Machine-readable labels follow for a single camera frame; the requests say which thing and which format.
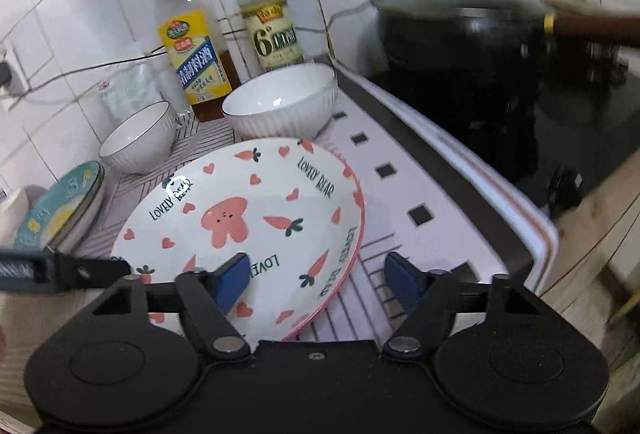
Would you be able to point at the wooden handled pan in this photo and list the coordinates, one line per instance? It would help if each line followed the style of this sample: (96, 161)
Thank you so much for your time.
(582, 19)

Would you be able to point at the black wok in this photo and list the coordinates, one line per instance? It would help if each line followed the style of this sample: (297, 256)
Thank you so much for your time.
(475, 68)

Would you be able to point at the cooking wine bottle yellow label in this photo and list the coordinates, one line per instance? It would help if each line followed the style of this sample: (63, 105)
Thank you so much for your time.
(196, 49)

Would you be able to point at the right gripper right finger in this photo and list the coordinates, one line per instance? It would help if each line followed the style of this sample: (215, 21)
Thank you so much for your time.
(430, 300)

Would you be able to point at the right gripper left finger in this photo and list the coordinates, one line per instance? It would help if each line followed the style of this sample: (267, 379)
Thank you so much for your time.
(205, 299)

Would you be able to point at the white vinegar bottle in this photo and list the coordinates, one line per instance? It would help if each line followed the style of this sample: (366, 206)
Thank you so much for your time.
(271, 33)

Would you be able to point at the white salt bag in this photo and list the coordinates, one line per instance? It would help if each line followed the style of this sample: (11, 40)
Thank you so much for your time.
(129, 90)

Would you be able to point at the pink rabbit carrot plate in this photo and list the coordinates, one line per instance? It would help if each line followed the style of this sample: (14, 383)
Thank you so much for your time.
(295, 208)

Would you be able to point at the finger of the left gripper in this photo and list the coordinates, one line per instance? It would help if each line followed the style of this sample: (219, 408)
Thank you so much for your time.
(46, 272)

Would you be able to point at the striped white table mat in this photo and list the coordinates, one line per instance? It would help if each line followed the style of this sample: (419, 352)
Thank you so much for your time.
(426, 198)

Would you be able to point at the white wall socket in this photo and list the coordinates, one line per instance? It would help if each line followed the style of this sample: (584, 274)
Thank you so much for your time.
(13, 80)

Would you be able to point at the blue fried egg plate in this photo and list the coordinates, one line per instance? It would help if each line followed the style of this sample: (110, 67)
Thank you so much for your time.
(59, 207)

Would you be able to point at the white ribbed bowl blue rim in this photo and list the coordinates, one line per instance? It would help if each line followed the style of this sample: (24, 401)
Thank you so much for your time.
(142, 142)

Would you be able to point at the black power adapter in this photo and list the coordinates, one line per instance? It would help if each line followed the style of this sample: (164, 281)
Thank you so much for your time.
(5, 74)

